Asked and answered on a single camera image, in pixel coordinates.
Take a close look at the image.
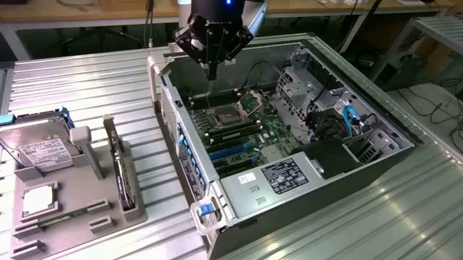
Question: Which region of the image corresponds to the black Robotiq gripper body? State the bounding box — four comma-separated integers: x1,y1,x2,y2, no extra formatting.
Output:
189,0,247,64

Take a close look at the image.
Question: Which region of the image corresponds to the black graphics card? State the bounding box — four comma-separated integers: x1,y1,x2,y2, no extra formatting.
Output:
101,114,137,212

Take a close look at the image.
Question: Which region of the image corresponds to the perforated metal disk bay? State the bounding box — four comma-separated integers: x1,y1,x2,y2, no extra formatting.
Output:
276,66,348,136

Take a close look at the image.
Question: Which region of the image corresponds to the open socket cover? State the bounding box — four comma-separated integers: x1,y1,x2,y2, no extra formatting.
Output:
235,90,271,114

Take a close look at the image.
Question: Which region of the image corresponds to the CPU socket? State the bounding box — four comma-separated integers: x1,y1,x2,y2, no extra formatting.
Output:
212,106,247,127

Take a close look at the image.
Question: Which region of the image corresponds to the green motherboard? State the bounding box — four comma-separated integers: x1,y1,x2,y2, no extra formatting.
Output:
185,86,301,177

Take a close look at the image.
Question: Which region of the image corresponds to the installed black RAM stick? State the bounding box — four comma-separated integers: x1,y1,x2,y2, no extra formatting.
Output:
208,125,263,145

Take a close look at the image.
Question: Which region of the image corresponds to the blue expansion slot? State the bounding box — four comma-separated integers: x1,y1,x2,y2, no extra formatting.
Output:
208,143,251,161

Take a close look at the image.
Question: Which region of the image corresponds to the silver chipset heatsink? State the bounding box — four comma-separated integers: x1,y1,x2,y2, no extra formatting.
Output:
260,145,287,161

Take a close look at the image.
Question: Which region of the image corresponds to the black device on floor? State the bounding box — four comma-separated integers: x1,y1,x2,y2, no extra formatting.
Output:
377,53,428,92

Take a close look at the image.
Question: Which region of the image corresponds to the black fan shroud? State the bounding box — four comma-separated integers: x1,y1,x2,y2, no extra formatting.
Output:
288,140,364,181

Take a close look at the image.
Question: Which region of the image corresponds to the metal slat shelf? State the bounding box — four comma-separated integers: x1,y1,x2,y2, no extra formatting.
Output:
368,16,463,82

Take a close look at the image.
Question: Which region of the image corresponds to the hard disk with blue carrier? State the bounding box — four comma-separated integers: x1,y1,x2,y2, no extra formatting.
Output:
0,107,86,174

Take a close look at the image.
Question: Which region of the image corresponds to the grey power supply unit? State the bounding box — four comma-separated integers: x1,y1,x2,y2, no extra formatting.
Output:
219,153,327,219

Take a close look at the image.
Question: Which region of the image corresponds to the grey parts rack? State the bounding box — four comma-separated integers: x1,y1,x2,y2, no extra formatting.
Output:
9,126,148,260

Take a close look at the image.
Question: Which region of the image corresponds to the open black PC case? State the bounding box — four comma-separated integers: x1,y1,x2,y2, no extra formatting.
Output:
147,32,424,260

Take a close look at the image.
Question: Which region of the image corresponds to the silver CPU chip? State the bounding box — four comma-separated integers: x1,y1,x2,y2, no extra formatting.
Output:
21,186,56,214

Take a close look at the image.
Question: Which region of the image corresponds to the green RAM stick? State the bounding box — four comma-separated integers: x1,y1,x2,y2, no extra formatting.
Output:
36,208,89,227

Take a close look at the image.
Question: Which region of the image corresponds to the black hanging cable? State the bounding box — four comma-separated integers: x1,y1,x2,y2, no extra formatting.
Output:
143,0,156,49

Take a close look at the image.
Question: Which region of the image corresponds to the wooden desk with white frame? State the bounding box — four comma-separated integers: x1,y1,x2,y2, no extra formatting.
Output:
0,0,455,25

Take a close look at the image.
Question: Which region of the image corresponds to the blue SATA wire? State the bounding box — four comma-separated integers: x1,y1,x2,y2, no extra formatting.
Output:
341,104,363,138

